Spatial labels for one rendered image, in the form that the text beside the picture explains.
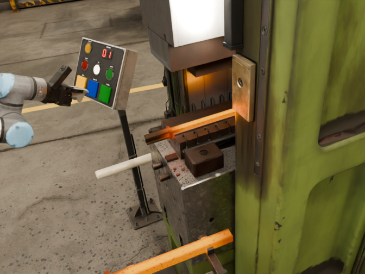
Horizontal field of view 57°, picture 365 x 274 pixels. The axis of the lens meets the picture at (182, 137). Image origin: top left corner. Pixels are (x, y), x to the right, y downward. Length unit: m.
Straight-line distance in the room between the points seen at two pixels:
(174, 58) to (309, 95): 0.44
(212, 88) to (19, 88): 0.77
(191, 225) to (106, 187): 1.42
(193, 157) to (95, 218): 1.37
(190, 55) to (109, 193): 1.66
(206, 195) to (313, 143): 0.46
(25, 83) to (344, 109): 1.08
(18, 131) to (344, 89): 1.02
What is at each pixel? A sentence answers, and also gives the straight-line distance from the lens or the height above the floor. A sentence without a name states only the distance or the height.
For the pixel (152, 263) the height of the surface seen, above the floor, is 0.95.
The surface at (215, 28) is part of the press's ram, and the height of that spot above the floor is 1.39.
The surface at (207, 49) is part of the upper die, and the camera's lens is 1.10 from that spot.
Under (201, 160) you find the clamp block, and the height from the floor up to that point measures 0.98.
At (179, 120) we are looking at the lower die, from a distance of 1.35.
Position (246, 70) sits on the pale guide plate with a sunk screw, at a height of 1.34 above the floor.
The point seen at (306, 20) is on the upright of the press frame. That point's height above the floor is 1.49.
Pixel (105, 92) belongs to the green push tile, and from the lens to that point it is 1.61.
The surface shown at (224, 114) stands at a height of 1.01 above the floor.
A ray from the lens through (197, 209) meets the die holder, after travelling 1.25.
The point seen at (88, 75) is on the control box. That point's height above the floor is 1.05.
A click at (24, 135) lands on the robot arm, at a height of 1.11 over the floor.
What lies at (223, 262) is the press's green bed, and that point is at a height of 0.39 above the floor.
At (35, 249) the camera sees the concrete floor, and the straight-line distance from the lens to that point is 2.41.
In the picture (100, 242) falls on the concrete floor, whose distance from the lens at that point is 2.27.
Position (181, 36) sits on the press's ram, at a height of 1.39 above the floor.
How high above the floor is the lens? 1.70
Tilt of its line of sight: 35 degrees down
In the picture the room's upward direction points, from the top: 6 degrees counter-clockwise
